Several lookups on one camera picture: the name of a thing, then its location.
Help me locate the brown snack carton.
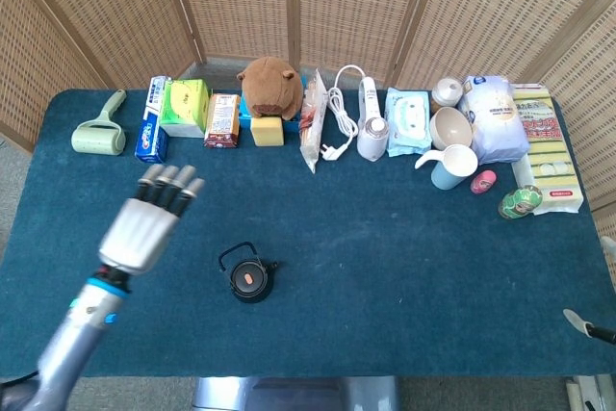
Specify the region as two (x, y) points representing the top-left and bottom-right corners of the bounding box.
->
(203, 92), (242, 149)

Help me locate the yellow sponge block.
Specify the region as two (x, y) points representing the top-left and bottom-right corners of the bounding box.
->
(249, 115), (287, 147)

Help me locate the white handheld appliance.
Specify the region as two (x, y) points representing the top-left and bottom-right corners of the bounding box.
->
(358, 75), (386, 123)

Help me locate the small white lidded jar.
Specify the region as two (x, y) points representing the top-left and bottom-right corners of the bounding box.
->
(430, 76), (464, 114)

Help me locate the green tissue box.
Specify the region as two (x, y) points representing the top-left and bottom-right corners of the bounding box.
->
(158, 77), (212, 139)

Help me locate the green egg-shaped doll toy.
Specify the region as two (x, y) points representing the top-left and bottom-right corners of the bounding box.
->
(497, 184), (544, 220)

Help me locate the brown capybara plush toy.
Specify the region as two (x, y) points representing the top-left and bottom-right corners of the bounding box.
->
(236, 56), (305, 121)

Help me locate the green lint roller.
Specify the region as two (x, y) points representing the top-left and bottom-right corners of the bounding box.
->
(70, 89), (128, 157)

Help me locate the pink egg-shaped toy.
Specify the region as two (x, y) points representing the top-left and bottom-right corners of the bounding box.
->
(470, 169), (498, 195)

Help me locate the beige cup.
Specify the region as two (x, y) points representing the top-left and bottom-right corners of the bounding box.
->
(428, 106), (475, 151)

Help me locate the light blue wet wipes pack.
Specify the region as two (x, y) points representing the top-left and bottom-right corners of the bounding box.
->
(384, 87), (433, 159)

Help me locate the black teapot lid orange knob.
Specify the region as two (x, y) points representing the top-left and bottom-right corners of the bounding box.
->
(229, 264), (267, 297)

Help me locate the yellow sponge multipack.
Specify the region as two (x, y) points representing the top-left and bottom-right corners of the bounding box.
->
(509, 83), (583, 217)

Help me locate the blue toothpaste box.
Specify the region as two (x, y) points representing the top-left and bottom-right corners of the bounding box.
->
(134, 75), (174, 164)

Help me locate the white and purple bag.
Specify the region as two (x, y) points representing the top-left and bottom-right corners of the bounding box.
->
(456, 73), (528, 166)

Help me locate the blue table cloth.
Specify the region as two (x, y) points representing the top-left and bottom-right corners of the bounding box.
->
(0, 88), (616, 378)

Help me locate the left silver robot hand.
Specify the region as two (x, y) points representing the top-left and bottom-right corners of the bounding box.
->
(98, 164), (207, 277)

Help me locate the black teapot with handle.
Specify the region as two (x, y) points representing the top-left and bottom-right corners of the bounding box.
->
(218, 241), (280, 305)

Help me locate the light blue cup white handle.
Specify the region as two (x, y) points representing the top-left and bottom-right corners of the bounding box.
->
(414, 143), (479, 191)

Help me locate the clear plastic bag package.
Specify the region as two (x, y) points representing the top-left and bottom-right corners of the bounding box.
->
(298, 68), (329, 175)

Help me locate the white power cable with plug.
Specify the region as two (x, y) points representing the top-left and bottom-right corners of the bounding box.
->
(320, 64), (365, 163)

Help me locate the grey robot torso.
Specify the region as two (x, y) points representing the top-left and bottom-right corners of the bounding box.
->
(192, 374), (400, 411)

